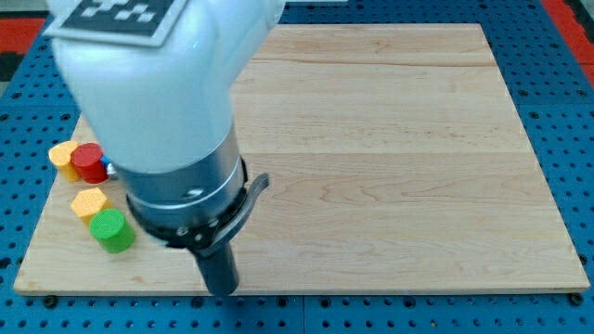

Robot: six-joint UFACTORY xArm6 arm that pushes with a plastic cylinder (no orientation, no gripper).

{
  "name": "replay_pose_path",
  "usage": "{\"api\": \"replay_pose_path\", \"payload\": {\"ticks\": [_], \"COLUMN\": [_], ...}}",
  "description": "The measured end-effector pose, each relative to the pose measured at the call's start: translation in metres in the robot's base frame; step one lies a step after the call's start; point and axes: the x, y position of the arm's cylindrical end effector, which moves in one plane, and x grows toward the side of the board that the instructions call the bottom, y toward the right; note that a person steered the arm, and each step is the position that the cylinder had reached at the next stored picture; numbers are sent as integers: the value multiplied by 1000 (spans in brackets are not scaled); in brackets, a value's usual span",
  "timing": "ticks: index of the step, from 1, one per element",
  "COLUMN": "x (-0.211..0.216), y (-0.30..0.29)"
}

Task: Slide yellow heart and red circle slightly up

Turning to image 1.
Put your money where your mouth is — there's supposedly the red cylinder block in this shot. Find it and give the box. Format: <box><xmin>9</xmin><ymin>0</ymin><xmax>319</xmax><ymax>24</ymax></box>
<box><xmin>71</xmin><ymin>143</ymin><xmax>108</xmax><ymax>184</ymax></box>

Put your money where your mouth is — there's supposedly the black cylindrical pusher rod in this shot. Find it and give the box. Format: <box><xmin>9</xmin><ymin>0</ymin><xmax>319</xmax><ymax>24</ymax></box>
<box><xmin>192</xmin><ymin>244</ymin><xmax>239</xmax><ymax>296</ymax></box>

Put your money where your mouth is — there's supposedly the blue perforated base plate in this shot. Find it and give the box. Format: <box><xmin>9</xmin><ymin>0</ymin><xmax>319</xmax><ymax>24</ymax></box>
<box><xmin>1</xmin><ymin>0</ymin><xmax>593</xmax><ymax>333</ymax></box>

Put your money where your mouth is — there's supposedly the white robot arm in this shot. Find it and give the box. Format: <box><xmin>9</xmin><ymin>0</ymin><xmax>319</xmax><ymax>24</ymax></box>
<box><xmin>46</xmin><ymin>0</ymin><xmax>285</xmax><ymax>296</ymax></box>

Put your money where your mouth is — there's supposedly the black and white fiducial tag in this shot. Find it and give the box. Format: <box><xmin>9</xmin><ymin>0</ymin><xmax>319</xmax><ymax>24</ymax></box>
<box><xmin>45</xmin><ymin>0</ymin><xmax>187</xmax><ymax>47</ymax></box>

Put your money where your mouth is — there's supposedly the yellow heart block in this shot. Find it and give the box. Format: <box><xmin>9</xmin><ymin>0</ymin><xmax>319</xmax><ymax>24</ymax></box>
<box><xmin>48</xmin><ymin>140</ymin><xmax>81</xmax><ymax>182</ymax></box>

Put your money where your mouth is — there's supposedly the blue block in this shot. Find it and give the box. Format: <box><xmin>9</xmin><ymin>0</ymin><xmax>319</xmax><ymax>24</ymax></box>
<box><xmin>101</xmin><ymin>155</ymin><xmax>110</xmax><ymax>170</ymax></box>

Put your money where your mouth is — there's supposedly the black tool clamp mount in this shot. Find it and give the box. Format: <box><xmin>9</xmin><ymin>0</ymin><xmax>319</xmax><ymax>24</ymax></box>
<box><xmin>125</xmin><ymin>158</ymin><xmax>269</xmax><ymax>255</ymax></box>

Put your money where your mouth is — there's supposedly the yellow hexagon block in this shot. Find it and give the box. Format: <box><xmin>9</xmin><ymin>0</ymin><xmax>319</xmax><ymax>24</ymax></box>
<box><xmin>71</xmin><ymin>187</ymin><xmax>112</xmax><ymax>226</ymax></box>

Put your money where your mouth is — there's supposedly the wooden board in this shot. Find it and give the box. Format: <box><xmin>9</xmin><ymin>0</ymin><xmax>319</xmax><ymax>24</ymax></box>
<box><xmin>12</xmin><ymin>22</ymin><xmax>591</xmax><ymax>297</ymax></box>

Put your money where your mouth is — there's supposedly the green cylinder block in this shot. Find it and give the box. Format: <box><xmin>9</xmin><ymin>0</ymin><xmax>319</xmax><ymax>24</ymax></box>
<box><xmin>89</xmin><ymin>208</ymin><xmax>136</xmax><ymax>253</ymax></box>

